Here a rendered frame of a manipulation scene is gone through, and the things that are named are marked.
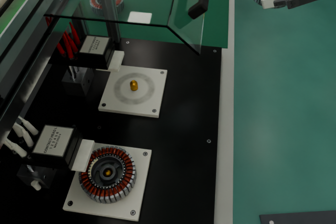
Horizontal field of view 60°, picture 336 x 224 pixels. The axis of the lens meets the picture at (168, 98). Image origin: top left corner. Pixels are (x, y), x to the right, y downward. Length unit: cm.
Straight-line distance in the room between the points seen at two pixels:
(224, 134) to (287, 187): 88
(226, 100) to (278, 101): 105
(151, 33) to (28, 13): 53
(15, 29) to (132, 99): 36
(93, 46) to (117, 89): 14
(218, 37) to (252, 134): 81
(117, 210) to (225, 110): 36
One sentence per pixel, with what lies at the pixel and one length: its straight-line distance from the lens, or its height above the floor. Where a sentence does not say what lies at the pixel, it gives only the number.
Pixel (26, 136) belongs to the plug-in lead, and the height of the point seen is 93.
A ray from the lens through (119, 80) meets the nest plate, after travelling 78.
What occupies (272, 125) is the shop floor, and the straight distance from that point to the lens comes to 170.
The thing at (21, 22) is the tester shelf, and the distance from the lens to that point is 47.
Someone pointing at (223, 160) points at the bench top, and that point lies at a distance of 69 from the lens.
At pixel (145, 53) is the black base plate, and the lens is 85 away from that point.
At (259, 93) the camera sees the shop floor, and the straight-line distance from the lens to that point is 182.
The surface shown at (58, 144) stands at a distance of 53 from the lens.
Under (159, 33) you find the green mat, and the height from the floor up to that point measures 75.
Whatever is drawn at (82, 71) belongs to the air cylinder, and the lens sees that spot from 76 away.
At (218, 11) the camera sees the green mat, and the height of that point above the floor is 75.
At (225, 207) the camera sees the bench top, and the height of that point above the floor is 75.
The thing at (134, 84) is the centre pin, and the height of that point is 80.
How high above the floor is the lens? 136
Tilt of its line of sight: 53 degrees down
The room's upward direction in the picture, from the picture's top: straight up
